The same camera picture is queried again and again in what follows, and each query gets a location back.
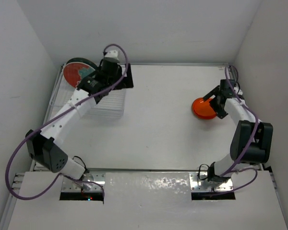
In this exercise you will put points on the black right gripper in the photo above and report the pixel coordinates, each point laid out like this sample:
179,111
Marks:
220,112

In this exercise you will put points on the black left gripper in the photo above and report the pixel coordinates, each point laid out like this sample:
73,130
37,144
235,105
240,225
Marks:
125,83

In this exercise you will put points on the orange plastic plate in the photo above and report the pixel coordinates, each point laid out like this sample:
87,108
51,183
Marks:
202,109

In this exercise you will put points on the red plate with teal flower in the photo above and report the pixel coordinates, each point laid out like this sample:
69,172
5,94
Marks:
74,72

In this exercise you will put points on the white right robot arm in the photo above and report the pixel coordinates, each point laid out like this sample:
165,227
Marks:
251,143

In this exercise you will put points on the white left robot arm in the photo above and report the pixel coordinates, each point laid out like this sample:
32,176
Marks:
44,146

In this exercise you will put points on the dark green rimmed plate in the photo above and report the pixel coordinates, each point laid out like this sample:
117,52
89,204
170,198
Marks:
83,60

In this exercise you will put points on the white wire dish rack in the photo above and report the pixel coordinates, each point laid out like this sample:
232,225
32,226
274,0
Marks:
111,105

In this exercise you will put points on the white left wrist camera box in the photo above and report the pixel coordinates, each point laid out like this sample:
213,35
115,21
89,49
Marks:
112,56

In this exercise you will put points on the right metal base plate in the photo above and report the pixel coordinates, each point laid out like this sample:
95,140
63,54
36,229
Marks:
203,186

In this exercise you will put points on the metal base plate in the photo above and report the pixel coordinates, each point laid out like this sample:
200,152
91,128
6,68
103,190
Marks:
92,183
203,186

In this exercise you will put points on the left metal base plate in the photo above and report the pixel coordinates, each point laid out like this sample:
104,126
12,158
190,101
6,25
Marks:
92,183

